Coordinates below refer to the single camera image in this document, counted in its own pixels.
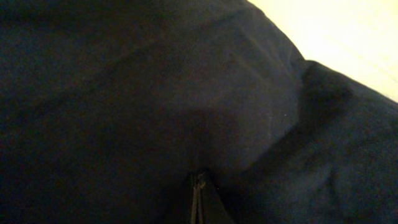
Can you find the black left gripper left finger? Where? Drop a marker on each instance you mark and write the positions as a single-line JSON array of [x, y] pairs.
[[182, 209]]

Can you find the navy blue shorts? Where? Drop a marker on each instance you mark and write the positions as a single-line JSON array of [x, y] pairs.
[[107, 106]]

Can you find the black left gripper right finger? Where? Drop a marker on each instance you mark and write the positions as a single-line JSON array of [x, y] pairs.
[[209, 207]]

